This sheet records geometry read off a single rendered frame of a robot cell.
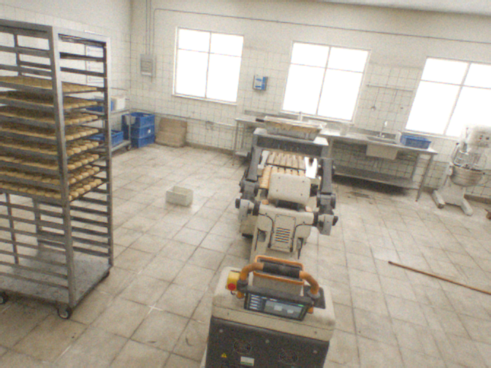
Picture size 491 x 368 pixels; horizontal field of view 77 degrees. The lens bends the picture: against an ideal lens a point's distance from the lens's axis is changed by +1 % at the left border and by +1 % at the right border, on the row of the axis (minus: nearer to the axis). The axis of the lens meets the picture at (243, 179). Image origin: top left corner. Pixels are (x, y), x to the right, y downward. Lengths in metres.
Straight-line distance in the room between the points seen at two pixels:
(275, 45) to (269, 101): 1.00
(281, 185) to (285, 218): 0.17
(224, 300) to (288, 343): 0.34
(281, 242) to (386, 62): 5.03
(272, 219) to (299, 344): 0.57
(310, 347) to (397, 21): 5.58
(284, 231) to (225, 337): 0.56
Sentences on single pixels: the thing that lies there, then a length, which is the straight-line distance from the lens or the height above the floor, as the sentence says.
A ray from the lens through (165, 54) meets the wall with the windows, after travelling 6.94.
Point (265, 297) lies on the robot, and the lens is 1.29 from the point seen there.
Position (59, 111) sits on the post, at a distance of 1.91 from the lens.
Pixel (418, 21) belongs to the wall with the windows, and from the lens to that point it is 6.40.
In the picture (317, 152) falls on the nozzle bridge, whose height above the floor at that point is 1.08.
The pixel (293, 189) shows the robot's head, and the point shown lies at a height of 1.21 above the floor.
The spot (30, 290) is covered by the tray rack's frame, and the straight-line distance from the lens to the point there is 2.66.
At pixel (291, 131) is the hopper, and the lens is 3.01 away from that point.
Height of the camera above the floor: 1.75
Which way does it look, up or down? 20 degrees down
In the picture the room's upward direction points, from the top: 8 degrees clockwise
